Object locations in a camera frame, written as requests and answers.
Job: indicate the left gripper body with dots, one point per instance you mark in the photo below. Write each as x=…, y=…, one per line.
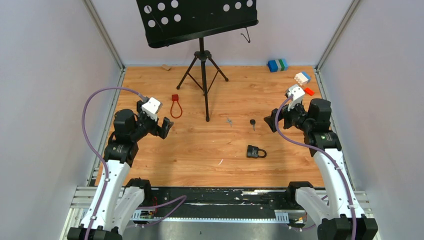
x=145, y=124

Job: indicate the black music stand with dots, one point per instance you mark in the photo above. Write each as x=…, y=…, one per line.
x=170, y=22

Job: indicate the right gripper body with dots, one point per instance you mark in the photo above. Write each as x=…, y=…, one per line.
x=295, y=117

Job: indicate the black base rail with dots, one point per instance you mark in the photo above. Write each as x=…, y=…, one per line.
x=219, y=203

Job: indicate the black head key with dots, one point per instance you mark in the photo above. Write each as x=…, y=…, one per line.
x=252, y=122

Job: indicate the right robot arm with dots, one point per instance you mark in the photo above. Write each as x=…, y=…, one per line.
x=340, y=216

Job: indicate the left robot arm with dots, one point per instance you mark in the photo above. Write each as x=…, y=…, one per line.
x=114, y=203

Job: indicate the blue green block stack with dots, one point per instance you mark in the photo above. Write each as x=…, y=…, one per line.
x=277, y=65

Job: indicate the black padlock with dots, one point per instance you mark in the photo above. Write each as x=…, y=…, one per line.
x=255, y=152

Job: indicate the white blue block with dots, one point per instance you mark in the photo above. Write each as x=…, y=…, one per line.
x=302, y=78

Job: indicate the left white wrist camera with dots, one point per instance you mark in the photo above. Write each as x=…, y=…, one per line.
x=151, y=107

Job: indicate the red block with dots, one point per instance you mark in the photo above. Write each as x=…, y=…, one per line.
x=309, y=91

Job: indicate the small wooden block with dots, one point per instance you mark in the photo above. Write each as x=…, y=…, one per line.
x=166, y=67

